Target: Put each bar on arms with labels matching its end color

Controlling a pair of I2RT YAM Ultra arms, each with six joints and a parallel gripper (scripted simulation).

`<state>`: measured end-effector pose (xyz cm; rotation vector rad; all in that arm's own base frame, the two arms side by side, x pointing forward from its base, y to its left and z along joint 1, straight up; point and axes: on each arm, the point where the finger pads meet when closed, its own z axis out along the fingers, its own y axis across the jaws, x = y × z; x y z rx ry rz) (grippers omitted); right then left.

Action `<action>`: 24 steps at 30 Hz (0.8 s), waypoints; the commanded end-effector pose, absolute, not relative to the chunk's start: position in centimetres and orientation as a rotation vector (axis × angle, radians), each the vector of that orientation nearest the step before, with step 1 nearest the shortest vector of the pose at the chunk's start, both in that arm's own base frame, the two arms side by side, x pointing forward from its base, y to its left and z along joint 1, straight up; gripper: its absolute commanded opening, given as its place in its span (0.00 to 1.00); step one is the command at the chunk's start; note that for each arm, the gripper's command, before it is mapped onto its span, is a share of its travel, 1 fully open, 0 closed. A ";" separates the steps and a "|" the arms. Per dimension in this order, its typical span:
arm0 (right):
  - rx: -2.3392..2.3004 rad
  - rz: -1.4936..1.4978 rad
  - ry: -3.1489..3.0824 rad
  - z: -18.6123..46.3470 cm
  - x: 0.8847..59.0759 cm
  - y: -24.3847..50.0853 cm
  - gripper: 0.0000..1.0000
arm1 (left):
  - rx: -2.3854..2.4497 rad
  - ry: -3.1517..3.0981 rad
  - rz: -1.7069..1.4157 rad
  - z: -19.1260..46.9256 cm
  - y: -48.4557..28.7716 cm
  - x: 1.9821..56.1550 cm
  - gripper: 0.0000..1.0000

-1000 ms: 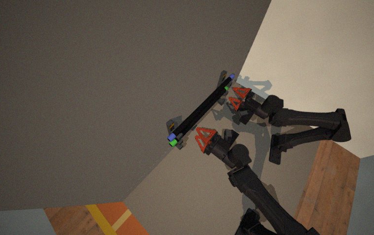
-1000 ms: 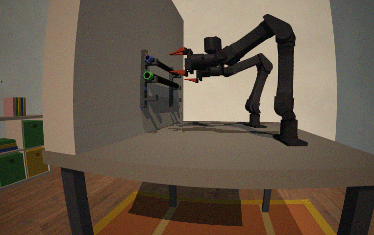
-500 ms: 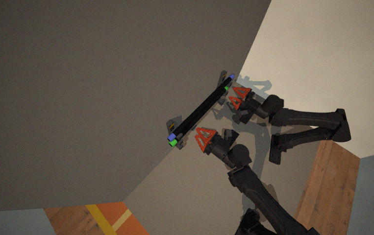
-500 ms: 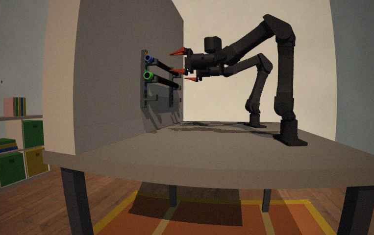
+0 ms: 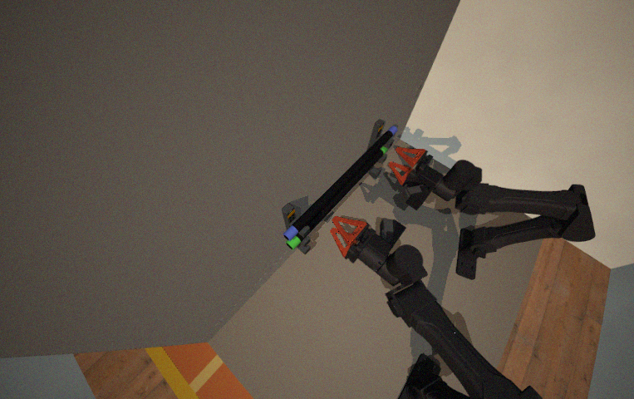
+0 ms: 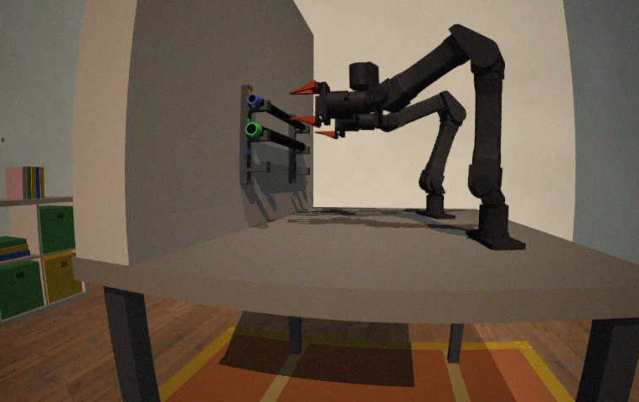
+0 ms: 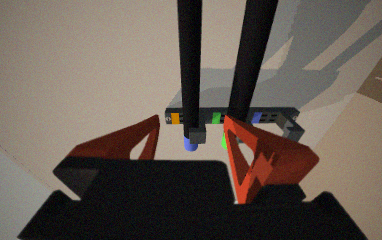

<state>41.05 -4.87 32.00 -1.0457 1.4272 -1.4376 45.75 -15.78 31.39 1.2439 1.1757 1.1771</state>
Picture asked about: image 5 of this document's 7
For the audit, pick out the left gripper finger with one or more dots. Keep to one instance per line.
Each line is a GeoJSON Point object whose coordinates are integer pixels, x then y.
{"type": "Point", "coordinates": [349, 238]}
{"type": "Point", "coordinates": [339, 244]}

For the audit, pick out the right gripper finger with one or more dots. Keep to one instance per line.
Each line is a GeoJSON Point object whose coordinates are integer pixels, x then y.
{"type": "Point", "coordinates": [400, 178]}
{"type": "Point", "coordinates": [409, 160]}

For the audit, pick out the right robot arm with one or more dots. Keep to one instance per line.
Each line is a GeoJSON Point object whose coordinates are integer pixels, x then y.
{"type": "Point", "coordinates": [462, 179]}

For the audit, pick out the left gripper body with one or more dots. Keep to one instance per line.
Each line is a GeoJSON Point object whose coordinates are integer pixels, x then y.
{"type": "Point", "coordinates": [368, 255]}

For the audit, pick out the dark grey wall rack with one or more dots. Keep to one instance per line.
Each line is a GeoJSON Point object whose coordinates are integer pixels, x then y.
{"type": "Point", "coordinates": [289, 211]}

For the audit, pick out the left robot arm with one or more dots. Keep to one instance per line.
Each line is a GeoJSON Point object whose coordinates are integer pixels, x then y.
{"type": "Point", "coordinates": [417, 306]}

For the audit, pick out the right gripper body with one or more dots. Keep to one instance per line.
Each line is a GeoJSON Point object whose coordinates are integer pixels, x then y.
{"type": "Point", "coordinates": [413, 176]}

